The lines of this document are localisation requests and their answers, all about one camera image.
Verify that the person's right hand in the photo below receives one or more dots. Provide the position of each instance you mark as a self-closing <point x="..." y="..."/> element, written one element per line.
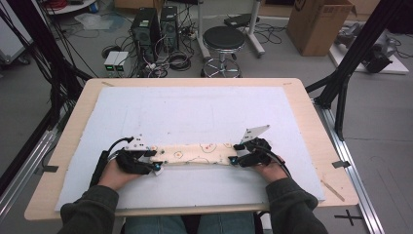
<point x="272" y="172"/>

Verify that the cream patterned cloth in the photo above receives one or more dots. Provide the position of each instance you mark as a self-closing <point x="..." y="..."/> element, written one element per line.
<point x="195" y="154"/>

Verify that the clear plastic bag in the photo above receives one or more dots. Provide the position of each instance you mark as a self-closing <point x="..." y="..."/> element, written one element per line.
<point x="94" y="22"/>

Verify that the thin wooden strip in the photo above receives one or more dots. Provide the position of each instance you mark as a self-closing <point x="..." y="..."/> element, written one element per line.
<point x="332" y="190"/>

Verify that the white foam board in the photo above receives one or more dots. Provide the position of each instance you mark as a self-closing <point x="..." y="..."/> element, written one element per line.
<point x="195" y="110"/>

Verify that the flat black device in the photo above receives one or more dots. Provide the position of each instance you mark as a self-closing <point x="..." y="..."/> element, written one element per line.
<point x="240" y="20"/>

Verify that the brown cardboard box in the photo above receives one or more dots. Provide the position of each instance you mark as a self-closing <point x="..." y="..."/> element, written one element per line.
<point x="318" y="26"/>

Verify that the slim black computer tower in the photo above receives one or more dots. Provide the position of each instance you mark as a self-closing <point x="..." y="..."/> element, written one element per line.
<point x="169" y="27"/>

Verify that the black tape piece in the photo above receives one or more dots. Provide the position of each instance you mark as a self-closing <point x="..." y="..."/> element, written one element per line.
<point x="341" y="164"/>
<point x="50" y="168"/>

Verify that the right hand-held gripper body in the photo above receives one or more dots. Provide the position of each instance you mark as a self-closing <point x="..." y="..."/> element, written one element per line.
<point x="258" y="152"/>

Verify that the large black computer tower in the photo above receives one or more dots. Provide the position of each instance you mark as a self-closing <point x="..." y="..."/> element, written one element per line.
<point x="144" y="32"/>

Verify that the round white table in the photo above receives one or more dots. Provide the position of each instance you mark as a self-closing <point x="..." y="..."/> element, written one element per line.
<point x="71" y="7"/>

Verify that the light wooden table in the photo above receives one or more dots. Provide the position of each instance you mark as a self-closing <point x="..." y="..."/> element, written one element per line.
<point x="308" y="113"/>

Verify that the white cabinet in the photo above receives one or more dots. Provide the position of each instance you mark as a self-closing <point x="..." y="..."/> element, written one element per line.
<point x="13" y="39"/>

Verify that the aluminium rail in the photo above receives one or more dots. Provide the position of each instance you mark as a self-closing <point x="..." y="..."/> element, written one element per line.
<point x="354" y="182"/>
<point x="22" y="172"/>

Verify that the black round stool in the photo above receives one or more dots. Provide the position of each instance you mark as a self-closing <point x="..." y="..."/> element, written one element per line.
<point x="223" y="38"/>

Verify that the white desk leg frame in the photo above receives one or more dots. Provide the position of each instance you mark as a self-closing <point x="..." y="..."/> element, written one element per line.
<point x="253" y="32"/>

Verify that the person's legs in jeans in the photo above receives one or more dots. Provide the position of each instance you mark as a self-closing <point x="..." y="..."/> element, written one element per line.
<point x="152" y="226"/>

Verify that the white power supply unit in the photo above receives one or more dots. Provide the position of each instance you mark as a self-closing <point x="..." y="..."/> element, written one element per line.
<point x="121" y="61"/>
<point x="110" y="61"/>

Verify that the white platform with robot parts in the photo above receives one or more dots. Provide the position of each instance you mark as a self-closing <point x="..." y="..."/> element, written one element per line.
<point x="389" y="65"/>

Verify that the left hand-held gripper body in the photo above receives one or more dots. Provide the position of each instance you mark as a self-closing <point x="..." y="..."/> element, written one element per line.
<point x="133" y="161"/>

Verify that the person's left hand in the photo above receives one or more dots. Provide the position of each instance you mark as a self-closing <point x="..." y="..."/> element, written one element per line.
<point x="113" y="177"/>

